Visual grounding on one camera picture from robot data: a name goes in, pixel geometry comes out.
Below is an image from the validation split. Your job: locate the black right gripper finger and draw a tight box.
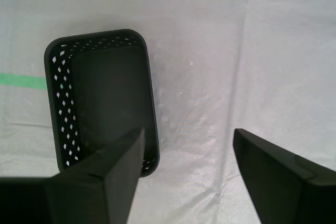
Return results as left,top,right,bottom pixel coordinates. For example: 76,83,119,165
0,127,146,224
233,128,336,224

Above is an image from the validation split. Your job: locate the black perforated plastic basket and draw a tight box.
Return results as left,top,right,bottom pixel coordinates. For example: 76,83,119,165
43,28,161,179

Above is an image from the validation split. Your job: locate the long green tape strip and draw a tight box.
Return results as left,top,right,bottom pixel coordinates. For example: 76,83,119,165
0,72,48,90

